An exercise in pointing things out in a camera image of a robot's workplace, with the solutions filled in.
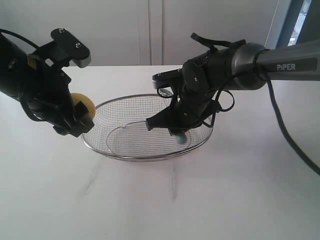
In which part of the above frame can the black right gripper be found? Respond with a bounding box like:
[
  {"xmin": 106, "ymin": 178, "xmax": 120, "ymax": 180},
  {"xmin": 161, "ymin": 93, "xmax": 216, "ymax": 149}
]
[{"xmin": 145, "ymin": 50, "xmax": 223, "ymax": 136}]

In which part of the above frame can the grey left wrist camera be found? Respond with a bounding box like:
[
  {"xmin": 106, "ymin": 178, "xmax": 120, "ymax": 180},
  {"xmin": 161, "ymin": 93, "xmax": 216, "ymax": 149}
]
[{"xmin": 29, "ymin": 27, "xmax": 91, "ymax": 69}]

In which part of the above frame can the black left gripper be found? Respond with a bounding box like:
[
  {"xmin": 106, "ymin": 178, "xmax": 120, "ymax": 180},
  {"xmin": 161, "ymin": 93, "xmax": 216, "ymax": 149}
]
[{"xmin": 19, "ymin": 58, "xmax": 94, "ymax": 138}]

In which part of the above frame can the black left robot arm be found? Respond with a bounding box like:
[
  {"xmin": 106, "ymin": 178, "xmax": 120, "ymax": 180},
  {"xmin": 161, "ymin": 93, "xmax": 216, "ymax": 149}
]
[{"xmin": 0, "ymin": 28, "xmax": 96, "ymax": 137}]

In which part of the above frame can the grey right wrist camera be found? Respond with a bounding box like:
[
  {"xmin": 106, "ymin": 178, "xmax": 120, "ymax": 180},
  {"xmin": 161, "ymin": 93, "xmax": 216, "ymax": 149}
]
[{"xmin": 152, "ymin": 68, "xmax": 183, "ymax": 99}]

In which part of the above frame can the teal vegetable peeler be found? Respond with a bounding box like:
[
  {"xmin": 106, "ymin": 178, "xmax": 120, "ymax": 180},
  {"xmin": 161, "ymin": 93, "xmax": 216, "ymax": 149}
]
[{"xmin": 157, "ymin": 88, "xmax": 187, "ymax": 145}]

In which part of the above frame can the yellow lemon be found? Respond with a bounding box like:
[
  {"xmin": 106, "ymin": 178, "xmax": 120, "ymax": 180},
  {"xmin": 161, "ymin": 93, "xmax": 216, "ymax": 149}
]
[{"xmin": 70, "ymin": 93, "xmax": 96, "ymax": 120}]

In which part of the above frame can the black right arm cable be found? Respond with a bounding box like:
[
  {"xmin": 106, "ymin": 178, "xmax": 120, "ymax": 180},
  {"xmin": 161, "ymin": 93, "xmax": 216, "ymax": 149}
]
[{"xmin": 189, "ymin": 32, "xmax": 320, "ymax": 176}]

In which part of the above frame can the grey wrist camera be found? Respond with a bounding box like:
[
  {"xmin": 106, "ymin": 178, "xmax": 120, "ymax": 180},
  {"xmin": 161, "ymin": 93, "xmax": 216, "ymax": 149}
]
[
  {"xmin": 29, "ymin": 27, "xmax": 91, "ymax": 69},
  {"xmin": 152, "ymin": 68, "xmax": 183, "ymax": 99}
]

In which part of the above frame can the oval wire mesh basket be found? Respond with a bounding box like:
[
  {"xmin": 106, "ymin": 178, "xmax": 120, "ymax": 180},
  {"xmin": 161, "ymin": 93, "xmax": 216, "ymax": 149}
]
[{"xmin": 81, "ymin": 93, "xmax": 213, "ymax": 162}]

